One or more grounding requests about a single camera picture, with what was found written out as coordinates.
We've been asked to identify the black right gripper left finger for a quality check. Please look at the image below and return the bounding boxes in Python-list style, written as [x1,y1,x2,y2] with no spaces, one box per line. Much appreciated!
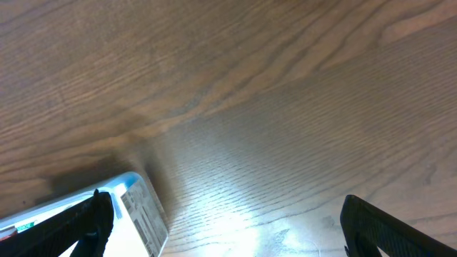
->
[1,190,114,257]

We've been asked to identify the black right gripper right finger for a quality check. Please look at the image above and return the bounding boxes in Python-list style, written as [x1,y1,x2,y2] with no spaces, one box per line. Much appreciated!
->
[340,195,456,257]

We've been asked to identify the white Panadol box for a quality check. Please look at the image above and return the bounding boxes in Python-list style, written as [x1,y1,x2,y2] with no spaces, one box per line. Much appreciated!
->
[1,172,169,257]

